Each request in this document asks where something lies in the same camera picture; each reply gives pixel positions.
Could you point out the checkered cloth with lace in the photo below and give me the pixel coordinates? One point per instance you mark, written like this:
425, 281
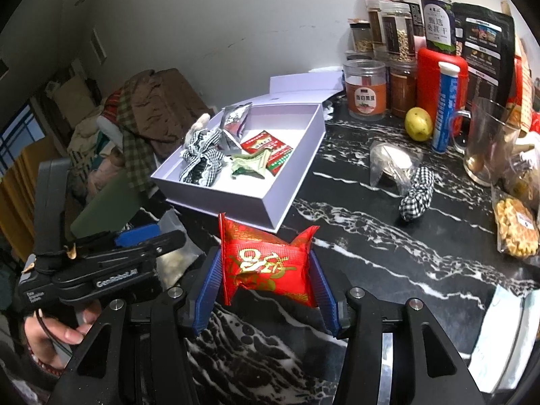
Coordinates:
202, 152

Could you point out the black label jar brown contents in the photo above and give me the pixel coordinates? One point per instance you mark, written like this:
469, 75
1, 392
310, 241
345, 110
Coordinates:
374, 25

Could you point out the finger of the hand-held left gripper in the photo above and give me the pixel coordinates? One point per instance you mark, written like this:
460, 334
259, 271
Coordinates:
139, 235
147, 255

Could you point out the red carton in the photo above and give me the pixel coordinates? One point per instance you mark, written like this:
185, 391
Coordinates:
521, 93

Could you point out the yellow lemon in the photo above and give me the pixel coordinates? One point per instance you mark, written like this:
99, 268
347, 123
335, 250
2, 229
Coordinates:
418, 124

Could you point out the white face mask packet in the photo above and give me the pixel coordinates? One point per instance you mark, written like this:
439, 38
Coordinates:
506, 337

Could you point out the person's left hand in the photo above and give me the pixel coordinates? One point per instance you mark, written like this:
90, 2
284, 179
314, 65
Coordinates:
63, 337

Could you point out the clear snack bag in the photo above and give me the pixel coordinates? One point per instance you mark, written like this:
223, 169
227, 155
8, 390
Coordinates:
525, 173

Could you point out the dark green board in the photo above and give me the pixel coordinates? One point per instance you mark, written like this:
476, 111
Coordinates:
109, 202

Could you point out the brown cloth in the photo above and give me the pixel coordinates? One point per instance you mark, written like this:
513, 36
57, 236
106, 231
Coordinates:
164, 105

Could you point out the green snack packet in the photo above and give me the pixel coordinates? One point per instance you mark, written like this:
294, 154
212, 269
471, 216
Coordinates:
249, 166

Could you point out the long red snack packet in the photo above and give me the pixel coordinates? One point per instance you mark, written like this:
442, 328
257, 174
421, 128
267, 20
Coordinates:
268, 149

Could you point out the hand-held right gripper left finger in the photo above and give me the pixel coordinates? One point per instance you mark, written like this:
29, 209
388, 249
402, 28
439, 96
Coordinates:
206, 292

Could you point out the glass mug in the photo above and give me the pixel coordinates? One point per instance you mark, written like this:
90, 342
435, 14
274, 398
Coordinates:
489, 143

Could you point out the jar of red-brown powder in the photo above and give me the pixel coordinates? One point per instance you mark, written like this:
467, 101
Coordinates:
403, 90

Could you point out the white cardboard box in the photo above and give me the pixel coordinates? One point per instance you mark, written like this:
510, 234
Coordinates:
278, 194

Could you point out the waffle cookie packet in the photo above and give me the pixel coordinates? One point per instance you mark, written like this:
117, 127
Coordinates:
517, 228

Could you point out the clear jar orange label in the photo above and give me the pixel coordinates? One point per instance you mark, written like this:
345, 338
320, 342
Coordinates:
365, 93

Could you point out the crumpled clear plastic bag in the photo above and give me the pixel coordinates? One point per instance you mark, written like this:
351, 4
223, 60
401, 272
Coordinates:
179, 257

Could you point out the blue tablet tube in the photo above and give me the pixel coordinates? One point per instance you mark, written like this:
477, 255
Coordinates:
445, 109

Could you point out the beige pillow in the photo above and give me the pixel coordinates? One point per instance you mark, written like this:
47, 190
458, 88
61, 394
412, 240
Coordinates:
74, 95

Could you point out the black white checkered cloth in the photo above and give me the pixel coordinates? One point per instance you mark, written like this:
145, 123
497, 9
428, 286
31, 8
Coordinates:
415, 196

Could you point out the clear jar of nuts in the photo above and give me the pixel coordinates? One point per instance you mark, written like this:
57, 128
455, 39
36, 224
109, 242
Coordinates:
360, 38

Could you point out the black stand-up pouch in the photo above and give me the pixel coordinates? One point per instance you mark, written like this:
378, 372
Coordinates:
485, 38

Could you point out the silver snack packet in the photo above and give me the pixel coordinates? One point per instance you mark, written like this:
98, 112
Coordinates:
234, 124

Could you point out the person's left forearm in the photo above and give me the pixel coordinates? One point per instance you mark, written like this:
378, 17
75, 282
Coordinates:
23, 386

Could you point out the black label jar pale beans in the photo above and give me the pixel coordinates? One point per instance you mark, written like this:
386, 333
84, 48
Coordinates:
397, 33

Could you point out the green plaid cloth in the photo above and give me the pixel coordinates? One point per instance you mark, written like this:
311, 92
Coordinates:
135, 143

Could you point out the red plastic container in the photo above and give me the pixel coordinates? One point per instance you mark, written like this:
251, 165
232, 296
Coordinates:
426, 84

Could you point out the red gold-print snack packet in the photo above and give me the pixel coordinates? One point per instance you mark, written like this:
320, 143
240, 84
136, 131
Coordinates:
270, 265

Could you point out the yellow curtain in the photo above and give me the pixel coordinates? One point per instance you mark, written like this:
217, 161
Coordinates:
21, 194

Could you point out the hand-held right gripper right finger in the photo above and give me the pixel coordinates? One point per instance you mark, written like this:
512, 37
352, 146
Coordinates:
323, 296

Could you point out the clear plastic bag round item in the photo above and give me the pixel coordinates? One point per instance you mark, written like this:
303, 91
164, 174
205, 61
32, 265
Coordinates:
392, 162

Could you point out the white box lid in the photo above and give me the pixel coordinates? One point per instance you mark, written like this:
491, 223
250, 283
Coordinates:
303, 82

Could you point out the black label jar dark contents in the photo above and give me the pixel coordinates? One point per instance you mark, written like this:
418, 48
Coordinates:
407, 8

